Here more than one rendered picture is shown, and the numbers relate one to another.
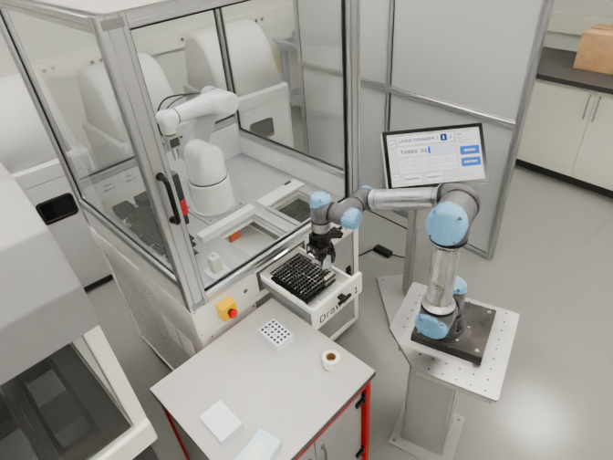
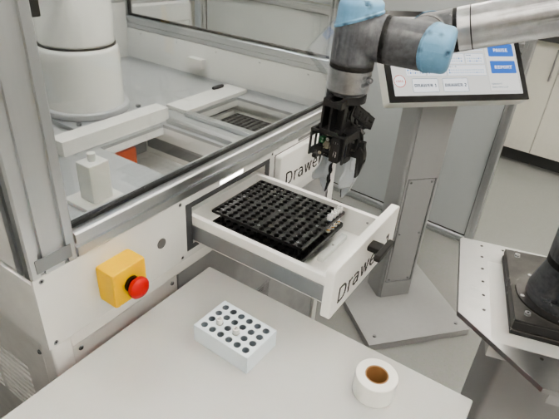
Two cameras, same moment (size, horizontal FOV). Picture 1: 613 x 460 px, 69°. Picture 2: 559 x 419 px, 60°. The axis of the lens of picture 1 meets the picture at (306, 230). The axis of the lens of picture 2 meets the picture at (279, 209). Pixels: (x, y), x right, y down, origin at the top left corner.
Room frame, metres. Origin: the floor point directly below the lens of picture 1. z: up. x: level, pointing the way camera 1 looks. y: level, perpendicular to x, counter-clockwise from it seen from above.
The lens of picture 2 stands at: (0.58, 0.27, 1.43)
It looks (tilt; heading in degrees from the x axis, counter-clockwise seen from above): 31 degrees down; 344
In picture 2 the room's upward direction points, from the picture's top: 4 degrees clockwise
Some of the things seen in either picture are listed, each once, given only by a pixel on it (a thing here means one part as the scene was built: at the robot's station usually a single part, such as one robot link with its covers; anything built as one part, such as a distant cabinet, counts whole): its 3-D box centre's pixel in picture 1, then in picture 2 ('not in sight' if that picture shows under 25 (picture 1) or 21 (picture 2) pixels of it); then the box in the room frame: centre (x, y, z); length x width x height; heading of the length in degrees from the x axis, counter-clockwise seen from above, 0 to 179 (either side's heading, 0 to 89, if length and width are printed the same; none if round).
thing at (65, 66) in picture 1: (88, 141); not in sight; (1.56, 0.77, 1.52); 0.87 x 0.01 x 0.86; 43
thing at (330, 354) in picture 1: (330, 360); (374, 382); (1.06, -0.05, 0.78); 0.07 x 0.07 x 0.04
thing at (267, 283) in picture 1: (301, 278); (274, 223); (1.43, 0.04, 0.86); 0.40 x 0.26 x 0.06; 43
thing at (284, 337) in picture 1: (275, 334); (234, 335); (1.20, 0.16, 0.78); 0.12 x 0.08 x 0.04; 41
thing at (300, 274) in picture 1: (303, 278); (278, 223); (1.42, 0.03, 0.87); 0.22 x 0.18 x 0.06; 43
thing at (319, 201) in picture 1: (321, 207); (358, 33); (1.36, -0.06, 1.27); 0.09 x 0.08 x 0.11; 53
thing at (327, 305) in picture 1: (337, 299); (363, 256); (1.27, -0.10, 0.87); 0.29 x 0.02 x 0.11; 133
